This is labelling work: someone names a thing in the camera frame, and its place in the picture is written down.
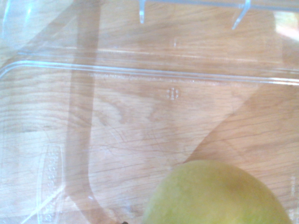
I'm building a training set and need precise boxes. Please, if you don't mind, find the green yellow apple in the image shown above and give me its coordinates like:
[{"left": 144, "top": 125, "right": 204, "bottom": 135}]
[{"left": 142, "top": 159, "right": 292, "bottom": 224}]

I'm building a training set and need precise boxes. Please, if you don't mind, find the clear plastic container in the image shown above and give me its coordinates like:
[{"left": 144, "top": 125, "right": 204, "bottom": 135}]
[{"left": 0, "top": 0, "right": 299, "bottom": 224}]

